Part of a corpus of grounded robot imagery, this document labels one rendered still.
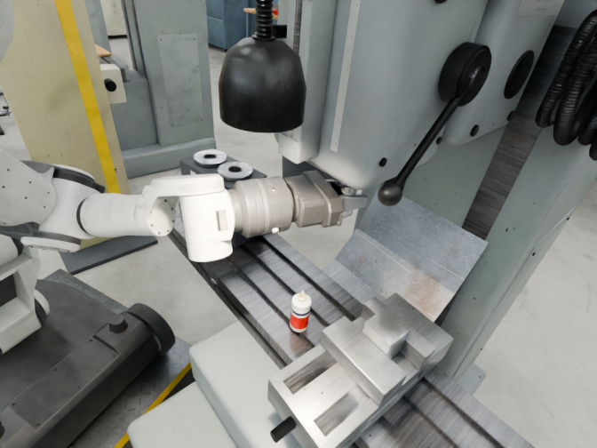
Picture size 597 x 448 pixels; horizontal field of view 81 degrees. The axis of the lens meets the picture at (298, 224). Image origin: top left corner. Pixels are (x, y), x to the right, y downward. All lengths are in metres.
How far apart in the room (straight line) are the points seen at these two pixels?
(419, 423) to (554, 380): 1.58
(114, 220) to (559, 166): 0.79
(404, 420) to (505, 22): 0.64
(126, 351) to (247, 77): 1.04
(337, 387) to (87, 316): 0.94
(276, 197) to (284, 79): 0.26
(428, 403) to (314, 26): 0.66
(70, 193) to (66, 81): 1.51
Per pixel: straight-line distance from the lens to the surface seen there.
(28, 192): 0.59
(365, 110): 0.42
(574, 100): 0.61
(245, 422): 0.79
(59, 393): 1.21
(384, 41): 0.40
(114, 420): 1.34
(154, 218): 0.57
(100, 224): 0.62
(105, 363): 1.21
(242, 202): 0.51
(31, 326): 1.27
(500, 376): 2.13
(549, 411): 2.15
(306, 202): 0.53
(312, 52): 0.42
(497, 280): 0.97
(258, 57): 0.28
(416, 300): 0.96
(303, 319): 0.77
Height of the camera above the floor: 1.55
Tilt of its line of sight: 37 degrees down
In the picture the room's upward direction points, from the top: 6 degrees clockwise
